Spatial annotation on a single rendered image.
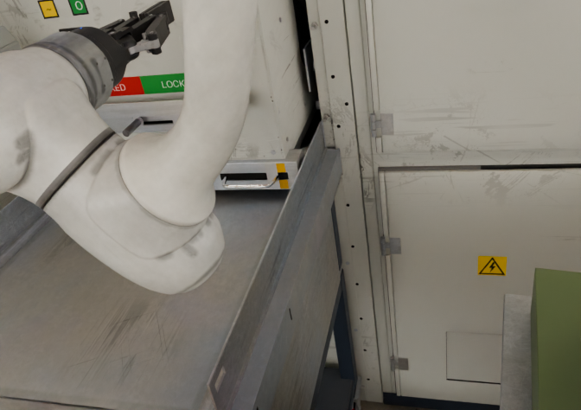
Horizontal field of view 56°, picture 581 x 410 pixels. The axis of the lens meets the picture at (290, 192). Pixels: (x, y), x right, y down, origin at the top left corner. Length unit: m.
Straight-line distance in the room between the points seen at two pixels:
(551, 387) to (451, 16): 0.63
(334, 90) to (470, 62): 0.27
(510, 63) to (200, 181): 0.73
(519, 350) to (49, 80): 0.70
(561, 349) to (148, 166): 0.54
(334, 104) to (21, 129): 0.75
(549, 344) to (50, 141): 0.61
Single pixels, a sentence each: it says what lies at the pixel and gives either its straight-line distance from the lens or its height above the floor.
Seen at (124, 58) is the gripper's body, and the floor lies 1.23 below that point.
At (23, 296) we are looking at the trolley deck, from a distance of 1.03.
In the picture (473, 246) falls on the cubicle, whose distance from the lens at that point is 1.29.
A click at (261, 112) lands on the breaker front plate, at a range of 0.99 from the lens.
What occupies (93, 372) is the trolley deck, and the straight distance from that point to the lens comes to 0.83.
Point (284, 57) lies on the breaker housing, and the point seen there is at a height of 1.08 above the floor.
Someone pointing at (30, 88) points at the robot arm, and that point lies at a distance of 0.54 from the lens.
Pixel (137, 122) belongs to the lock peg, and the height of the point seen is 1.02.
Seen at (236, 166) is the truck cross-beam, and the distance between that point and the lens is 1.04.
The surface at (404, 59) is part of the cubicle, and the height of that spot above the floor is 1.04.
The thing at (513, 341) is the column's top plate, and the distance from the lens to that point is 0.89.
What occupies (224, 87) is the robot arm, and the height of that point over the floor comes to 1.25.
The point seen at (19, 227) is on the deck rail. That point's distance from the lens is 1.20.
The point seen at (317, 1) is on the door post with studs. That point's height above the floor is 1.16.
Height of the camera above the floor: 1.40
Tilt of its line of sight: 31 degrees down
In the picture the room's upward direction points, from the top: 10 degrees counter-clockwise
